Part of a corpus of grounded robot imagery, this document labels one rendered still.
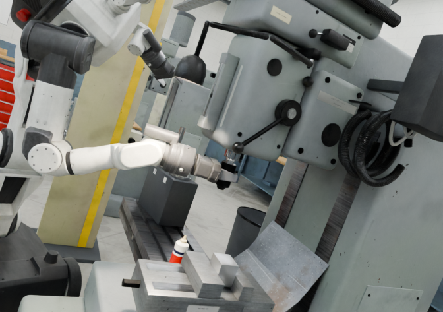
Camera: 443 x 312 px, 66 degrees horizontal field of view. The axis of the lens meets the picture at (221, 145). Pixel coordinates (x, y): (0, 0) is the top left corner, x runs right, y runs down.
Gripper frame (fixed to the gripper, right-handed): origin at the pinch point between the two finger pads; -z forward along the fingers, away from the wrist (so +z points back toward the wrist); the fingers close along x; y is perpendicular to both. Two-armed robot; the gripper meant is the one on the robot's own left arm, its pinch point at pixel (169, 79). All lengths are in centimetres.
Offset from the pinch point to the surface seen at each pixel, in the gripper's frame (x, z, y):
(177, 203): 17, -16, -54
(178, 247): 38, 1, -75
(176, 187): 19, -10, -50
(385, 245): 90, -27, -56
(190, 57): 54, 43, -43
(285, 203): 55, -31, -43
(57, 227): -134, -80, -55
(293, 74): 70, 23, -31
